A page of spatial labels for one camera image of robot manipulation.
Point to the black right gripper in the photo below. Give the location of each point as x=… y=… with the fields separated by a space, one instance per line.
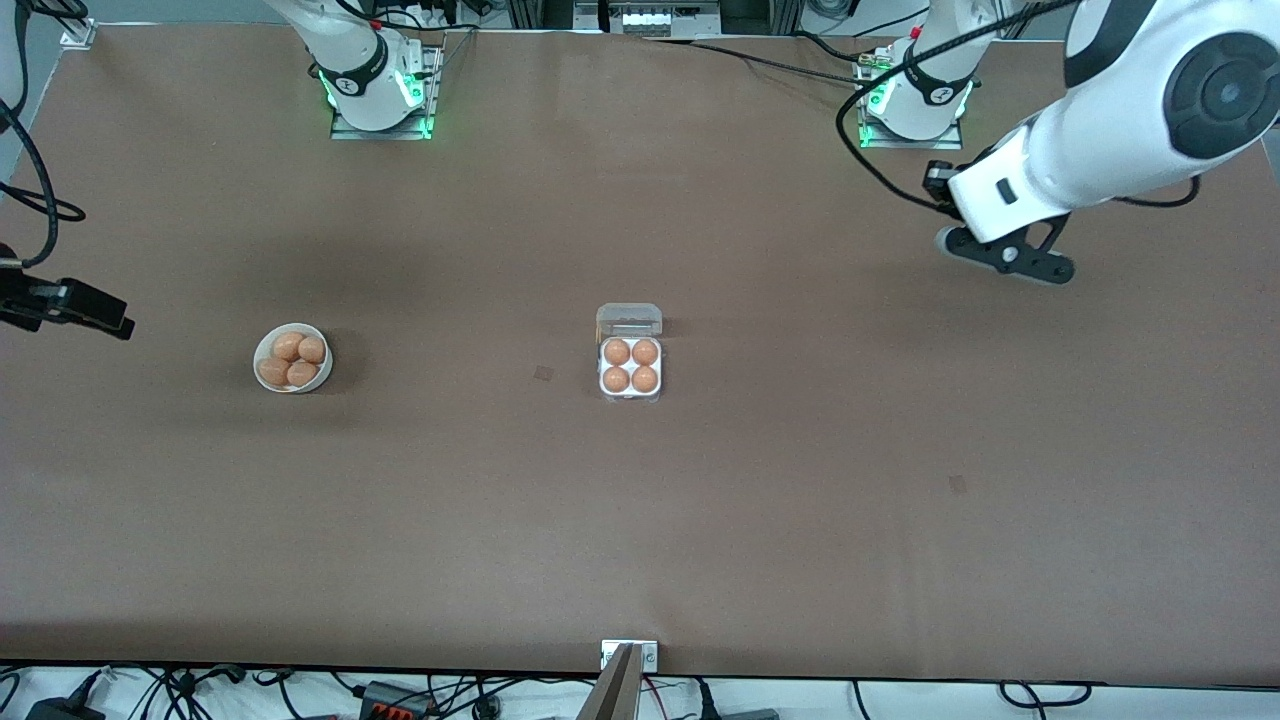
x=22 y=301

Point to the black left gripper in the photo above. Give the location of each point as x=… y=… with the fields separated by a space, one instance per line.
x=938 y=180

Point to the clear plastic egg carton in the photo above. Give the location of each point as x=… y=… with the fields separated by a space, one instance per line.
x=630 y=318

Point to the brown egg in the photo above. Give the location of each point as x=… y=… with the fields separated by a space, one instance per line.
x=312 y=349
x=645 y=351
x=617 y=351
x=273 y=371
x=645 y=378
x=288 y=346
x=302 y=374
x=616 y=379

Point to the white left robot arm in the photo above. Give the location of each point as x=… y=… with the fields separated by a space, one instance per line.
x=1100 y=140

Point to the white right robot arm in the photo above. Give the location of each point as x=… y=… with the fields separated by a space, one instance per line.
x=360 y=60

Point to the grey control box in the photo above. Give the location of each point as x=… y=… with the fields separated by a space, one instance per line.
x=645 y=18

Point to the white round bowl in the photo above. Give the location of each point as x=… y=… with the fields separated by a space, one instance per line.
x=320 y=381

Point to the black power adapter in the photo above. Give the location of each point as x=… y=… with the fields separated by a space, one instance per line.
x=60 y=712

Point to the black red power strip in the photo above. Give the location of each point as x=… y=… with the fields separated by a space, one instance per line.
x=385 y=700

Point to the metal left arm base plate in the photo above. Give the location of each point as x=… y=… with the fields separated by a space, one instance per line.
x=945 y=143

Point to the white corner bracket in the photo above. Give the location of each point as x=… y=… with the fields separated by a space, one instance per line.
x=78 y=33

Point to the small metal bracket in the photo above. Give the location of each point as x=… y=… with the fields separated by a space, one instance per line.
x=645 y=655

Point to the grey camera pole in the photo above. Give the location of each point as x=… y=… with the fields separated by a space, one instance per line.
x=612 y=695

